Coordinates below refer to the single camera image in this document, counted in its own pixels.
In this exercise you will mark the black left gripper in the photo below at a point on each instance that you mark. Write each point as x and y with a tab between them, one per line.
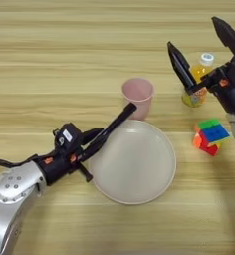
56	166

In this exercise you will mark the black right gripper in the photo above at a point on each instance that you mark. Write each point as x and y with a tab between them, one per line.
232	98

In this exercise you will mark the pale pink round plate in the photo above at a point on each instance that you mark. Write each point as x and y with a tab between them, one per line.
136	166

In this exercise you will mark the pink plastic cup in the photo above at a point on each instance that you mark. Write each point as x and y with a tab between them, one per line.
146	106

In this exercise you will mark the orange juice bottle white cap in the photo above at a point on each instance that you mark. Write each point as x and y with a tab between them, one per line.
202	71

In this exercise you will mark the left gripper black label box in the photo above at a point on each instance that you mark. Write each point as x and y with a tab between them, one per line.
68	136

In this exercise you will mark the multicoloured twisted puzzle cube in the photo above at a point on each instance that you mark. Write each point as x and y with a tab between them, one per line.
214	132

